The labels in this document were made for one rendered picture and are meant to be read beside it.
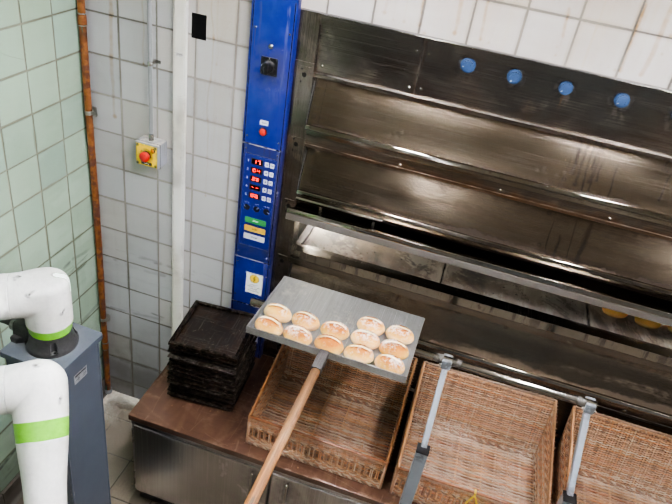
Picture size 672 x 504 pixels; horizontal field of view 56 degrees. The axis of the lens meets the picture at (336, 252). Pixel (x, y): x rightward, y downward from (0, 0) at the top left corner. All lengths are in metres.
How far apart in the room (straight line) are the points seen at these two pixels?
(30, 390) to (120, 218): 1.42
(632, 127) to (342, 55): 0.95
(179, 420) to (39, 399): 1.15
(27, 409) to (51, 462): 0.13
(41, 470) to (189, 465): 1.22
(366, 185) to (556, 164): 0.66
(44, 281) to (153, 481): 1.29
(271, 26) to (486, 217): 0.99
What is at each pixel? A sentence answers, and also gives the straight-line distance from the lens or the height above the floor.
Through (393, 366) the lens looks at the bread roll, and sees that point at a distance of 2.05.
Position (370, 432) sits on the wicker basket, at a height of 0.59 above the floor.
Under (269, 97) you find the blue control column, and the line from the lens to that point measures 2.30.
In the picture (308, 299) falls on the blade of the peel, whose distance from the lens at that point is 2.31.
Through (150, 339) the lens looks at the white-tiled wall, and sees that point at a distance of 3.21.
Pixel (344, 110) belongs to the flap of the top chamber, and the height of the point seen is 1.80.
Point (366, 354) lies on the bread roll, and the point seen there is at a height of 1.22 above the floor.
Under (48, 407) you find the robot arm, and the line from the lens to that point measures 1.60.
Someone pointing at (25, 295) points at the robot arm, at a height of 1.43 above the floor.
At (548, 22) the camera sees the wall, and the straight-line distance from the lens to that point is 2.10.
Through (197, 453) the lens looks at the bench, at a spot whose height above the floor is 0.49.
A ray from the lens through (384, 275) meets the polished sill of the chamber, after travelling 2.50.
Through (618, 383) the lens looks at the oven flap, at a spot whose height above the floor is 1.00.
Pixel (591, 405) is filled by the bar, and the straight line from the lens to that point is 2.27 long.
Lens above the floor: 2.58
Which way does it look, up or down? 33 degrees down
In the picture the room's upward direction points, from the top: 10 degrees clockwise
